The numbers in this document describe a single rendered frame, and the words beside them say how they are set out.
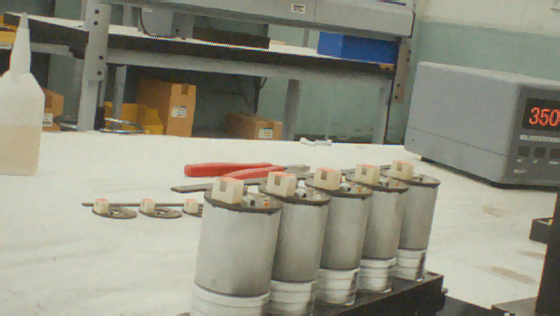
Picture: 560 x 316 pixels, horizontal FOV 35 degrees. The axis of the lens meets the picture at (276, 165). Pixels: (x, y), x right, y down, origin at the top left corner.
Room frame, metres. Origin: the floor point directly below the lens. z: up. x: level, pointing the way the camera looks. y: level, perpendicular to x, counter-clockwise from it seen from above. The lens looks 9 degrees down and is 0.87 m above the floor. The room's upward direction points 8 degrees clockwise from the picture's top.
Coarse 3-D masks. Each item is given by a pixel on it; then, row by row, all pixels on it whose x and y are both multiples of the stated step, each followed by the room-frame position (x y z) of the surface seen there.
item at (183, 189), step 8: (352, 168) 0.37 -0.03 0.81; (384, 168) 0.38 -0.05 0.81; (296, 176) 0.33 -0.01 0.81; (304, 176) 0.33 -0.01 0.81; (312, 176) 0.33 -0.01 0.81; (344, 176) 0.35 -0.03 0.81; (192, 184) 0.28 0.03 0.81; (200, 184) 0.29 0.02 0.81; (208, 184) 0.29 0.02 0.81; (248, 184) 0.30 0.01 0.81; (256, 184) 0.30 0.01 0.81; (184, 192) 0.27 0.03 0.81; (192, 192) 0.28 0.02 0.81
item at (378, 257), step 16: (384, 192) 0.33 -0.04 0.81; (400, 192) 0.33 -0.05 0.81; (384, 208) 0.33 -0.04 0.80; (400, 208) 0.34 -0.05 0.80; (368, 224) 0.33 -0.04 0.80; (384, 224) 0.33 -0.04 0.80; (400, 224) 0.34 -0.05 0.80; (368, 240) 0.33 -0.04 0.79; (384, 240) 0.33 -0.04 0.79; (368, 256) 0.33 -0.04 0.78; (384, 256) 0.33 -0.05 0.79; (368, 272) 0.33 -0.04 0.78; (384, 272) 0.33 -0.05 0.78; (368, 288) 0.33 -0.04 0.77; (384, 288) 0.33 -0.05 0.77
